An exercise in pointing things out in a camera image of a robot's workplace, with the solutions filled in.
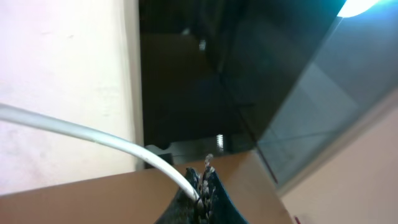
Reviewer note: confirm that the dark monitor screen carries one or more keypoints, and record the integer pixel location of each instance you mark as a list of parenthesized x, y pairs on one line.
[(211, 67)]

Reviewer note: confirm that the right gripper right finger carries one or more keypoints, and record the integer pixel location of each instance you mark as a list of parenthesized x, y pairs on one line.
[(219, 209)]

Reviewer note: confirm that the right cardboard side panel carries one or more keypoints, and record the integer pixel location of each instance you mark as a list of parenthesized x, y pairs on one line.
[(142, 196)]

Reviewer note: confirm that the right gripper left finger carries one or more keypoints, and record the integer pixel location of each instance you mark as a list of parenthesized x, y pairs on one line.
[(181, 210)]

